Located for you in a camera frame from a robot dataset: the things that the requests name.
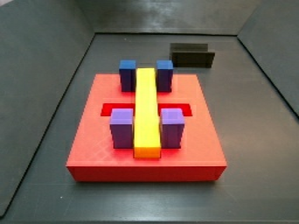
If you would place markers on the red board base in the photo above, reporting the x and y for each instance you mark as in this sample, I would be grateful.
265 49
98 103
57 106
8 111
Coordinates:
97 161

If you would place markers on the yellow long bar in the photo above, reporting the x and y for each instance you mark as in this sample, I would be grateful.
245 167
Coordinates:
147 133

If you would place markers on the purple block right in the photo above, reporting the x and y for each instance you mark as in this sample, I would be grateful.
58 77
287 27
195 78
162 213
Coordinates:
122 128

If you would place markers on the purple block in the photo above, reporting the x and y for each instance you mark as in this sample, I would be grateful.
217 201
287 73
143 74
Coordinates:
122 128
173 126

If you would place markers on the purple block left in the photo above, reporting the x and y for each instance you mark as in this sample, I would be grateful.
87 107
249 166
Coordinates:
173 126

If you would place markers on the blue block left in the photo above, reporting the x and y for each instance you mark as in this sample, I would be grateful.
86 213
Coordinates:
165 75

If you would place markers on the blue block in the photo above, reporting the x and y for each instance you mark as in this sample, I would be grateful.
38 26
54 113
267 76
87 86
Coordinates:
127 72
165 75

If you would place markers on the blue block right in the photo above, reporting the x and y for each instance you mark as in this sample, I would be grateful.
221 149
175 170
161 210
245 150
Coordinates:
127 72

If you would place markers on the black angle bracket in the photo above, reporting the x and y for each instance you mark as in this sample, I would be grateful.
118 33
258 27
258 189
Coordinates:
191 55

